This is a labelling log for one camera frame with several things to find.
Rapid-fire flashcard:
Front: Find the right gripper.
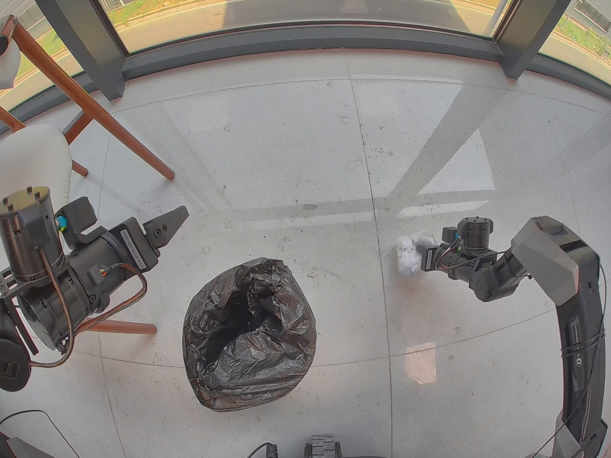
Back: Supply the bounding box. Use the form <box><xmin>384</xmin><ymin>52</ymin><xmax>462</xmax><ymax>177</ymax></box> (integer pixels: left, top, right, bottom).
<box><xmin>415</xmin><ymin>237</ymin><xmax>455</xmax><ymax>276</ymax></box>

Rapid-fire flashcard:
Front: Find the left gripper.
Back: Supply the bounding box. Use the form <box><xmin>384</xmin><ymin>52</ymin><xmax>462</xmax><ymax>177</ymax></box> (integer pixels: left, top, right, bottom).
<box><xmin>19</xmin><ymin>205</ymin><xmax>191</xmax><ymax>349</ymax></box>

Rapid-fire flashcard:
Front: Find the white paper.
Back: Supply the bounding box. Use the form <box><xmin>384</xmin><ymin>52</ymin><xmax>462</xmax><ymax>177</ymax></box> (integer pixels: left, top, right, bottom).
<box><xmin>396</xmin><ymin>231</ymin><xmax>432</xmax><ymax>276</ymax></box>

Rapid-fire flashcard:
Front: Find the black plastic bag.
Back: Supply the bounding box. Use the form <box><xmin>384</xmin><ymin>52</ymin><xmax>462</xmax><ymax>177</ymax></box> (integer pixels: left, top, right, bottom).
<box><xmin>182</xmin><ymin>258</ymin><xmax>318</xmax><ymax>412</ymax></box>

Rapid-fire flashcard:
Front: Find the wooden chair with white cushions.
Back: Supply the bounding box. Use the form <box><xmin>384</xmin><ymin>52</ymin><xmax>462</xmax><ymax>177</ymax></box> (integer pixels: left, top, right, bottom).
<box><xmin>0</xmin><ymin>14</ymin><xmax>175</xmax><ymax>337</ymax></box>

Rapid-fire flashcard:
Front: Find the window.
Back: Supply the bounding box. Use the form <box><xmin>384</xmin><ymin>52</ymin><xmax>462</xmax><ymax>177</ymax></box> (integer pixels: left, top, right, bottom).
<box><xmin>0</xmin><ymin>0</ymin><xmax>611</xmax><ymax>115</ymax></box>

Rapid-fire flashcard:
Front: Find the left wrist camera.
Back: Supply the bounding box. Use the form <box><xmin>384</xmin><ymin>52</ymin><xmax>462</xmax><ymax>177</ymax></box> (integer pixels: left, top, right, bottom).
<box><xmin>54</xmin><ymin>197</ymin><xmax>99</xmax><ymax>250</ymax></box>

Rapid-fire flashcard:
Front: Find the black cable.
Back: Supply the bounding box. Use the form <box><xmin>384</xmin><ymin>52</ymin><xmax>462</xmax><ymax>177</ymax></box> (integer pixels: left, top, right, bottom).
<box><xmin>247</xmin><ymin>441</ymin><xmax>283</xmax><ymax>458</ymax></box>
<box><xmin>0</xmin><ymin>408</ymin><xmax>81</xmax><ymax>458</ymax></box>

